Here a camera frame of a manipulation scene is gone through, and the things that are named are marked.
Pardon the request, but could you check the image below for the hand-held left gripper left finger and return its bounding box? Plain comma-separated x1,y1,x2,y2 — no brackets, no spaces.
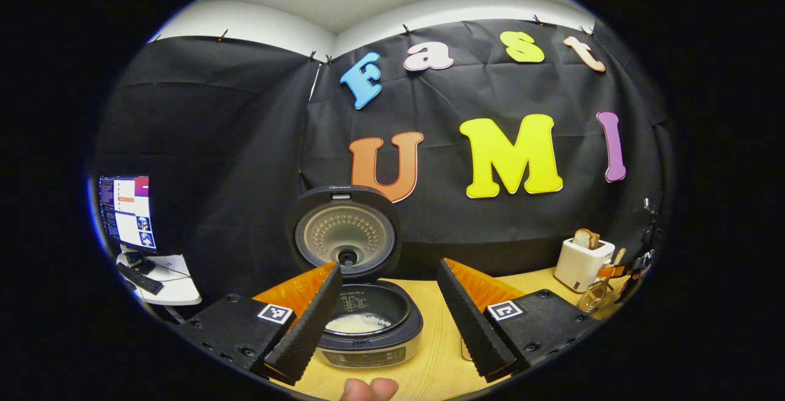
175,261,344,388

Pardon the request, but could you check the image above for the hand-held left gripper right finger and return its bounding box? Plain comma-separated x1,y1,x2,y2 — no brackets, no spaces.
437,258,602,383

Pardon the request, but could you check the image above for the wooden spoon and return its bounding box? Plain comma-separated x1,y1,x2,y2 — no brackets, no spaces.
604,248,627,279

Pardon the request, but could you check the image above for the black silver rice cooker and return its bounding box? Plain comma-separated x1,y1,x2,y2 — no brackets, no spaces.
285,185,424,370

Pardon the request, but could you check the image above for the white toaster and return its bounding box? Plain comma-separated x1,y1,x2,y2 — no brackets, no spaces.
554,239,616,293

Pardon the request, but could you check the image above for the toasted bread slice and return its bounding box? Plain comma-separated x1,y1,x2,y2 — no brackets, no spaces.
572,229,601,251

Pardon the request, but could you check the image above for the white side table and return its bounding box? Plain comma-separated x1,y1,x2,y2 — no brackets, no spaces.
117,254,202,307

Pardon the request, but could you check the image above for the black keyboard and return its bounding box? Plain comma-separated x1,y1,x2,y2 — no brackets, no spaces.
117,263,165,296

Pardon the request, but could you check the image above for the black backdrop cloth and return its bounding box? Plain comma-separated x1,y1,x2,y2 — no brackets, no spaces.
92,19,675,322

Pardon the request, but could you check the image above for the computer monitor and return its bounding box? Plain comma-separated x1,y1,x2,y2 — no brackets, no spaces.
98,175,158,253

